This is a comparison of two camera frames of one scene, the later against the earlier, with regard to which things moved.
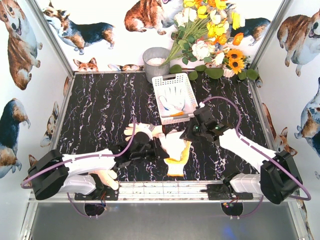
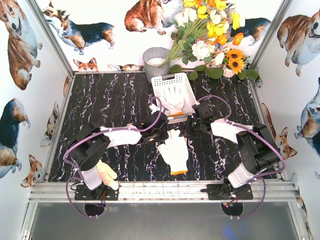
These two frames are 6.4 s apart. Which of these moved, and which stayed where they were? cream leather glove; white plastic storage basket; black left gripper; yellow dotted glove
Moved: black left gripper
Stayed: yellow dotted glove; cream leather glove; white plastic storage basket
